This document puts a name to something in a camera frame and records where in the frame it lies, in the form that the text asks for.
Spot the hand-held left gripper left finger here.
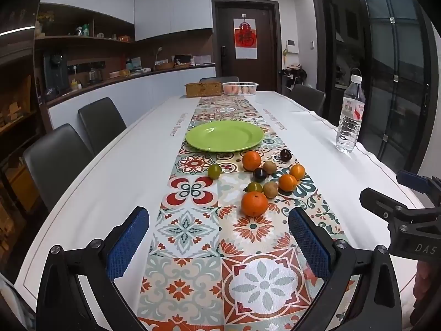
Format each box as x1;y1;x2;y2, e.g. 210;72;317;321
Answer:
36;206;150;331

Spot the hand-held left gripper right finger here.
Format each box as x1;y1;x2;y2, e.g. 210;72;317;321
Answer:
288;207;402;331

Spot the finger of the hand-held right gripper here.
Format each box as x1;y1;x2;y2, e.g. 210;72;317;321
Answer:
359;188;414;222
396;170;441;197

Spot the green plate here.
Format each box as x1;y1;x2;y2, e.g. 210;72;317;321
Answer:
185;120;265;153

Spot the patterned table runner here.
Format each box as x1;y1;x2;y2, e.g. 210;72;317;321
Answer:
136;96;355;331

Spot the large orange mandarin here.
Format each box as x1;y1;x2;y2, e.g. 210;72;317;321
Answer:
241;191;268;218

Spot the clear plastic water bottle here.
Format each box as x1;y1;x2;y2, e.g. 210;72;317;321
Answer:
336;68;366;154

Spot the glass sliding door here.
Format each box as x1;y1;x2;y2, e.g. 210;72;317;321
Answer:
355;0;435;176

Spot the grey dining chair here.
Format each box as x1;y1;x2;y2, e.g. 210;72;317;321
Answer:
78;97;127;156
22;123;93;211
199;76;240;84
289;84;326;116

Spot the white lower cabinet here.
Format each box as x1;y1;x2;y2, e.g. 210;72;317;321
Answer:
46;65;216;132

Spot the white cabinet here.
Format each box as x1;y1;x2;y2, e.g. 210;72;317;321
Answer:
41;0;212;42
46;65;216;132

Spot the dark cloth pile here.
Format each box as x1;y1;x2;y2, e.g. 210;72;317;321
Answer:
280;64;307;87

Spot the white plastic basket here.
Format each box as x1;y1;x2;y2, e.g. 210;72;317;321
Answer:
221;81;260;96

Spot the wicker box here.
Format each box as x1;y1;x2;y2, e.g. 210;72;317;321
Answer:
185;82;222;98

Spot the black coffee machine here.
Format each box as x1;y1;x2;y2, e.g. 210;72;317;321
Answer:
44;53;69;94

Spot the dark brown door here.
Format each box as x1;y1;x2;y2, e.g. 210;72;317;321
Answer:
212;0;281;93

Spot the white upper cabinet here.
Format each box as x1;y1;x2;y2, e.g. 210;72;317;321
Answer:
41;0;212;42

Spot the wooden wall shelf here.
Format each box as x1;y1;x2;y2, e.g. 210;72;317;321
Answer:
34;3;136;90

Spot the red wall calendar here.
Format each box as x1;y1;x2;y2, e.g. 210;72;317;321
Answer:
233;18;257;59

